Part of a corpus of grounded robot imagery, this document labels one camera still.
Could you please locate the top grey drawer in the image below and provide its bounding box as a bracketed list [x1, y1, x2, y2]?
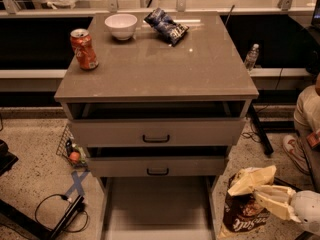
[66, 100, 248, 148]

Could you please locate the black stand leg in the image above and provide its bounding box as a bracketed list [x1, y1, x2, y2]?
[0, 195, 84, 240]
[248, 104, 274, 156]

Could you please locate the middle grey drawer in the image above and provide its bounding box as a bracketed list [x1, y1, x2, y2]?
[86, 146, 230, 177]

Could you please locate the wire basket with items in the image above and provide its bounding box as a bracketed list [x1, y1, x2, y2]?
[56, 126, 87, 168]

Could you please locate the bottom grey drawer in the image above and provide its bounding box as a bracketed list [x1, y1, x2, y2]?
[97, 176, 216, 240]

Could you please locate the clear water bottle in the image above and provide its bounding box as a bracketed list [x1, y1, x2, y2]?
[244, 44, 260, 71]

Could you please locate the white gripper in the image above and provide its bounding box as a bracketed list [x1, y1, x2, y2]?
[228, 165, 320, 236]

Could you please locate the blue chip bag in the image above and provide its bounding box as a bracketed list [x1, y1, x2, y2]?
[144, 8, 189, 46]

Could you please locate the beige trouser leg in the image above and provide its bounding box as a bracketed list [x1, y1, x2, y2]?
[294, 85, 320, 138]

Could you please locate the brown chip bag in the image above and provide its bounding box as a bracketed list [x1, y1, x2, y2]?
[219, 174, 270, 238]

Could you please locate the grey drawer cabinet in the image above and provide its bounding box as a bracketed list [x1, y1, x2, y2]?
[54, 11, 260, 185]

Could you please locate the orange soda can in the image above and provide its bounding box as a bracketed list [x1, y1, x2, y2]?
[70, 28, 98, 70]

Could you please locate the black cable on floor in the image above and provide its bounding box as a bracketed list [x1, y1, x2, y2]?
[34, 193, 90, 234]

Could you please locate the black stand leg left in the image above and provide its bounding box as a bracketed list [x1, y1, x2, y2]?
[0, 195, 84, 240]

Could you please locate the white bowl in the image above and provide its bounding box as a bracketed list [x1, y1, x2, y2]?
[105, 14, 138, 40]

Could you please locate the grey drawer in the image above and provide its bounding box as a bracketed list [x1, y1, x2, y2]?
[97, 176, 216, 240]
[66, 100, 248, 148]
[86, 146, 230, 177]

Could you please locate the black stand leg right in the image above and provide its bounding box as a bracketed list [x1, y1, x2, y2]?
[248, 104, 274, 156]

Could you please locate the white red sneaker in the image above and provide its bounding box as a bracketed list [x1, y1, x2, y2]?
[283, 135, 310, 175]

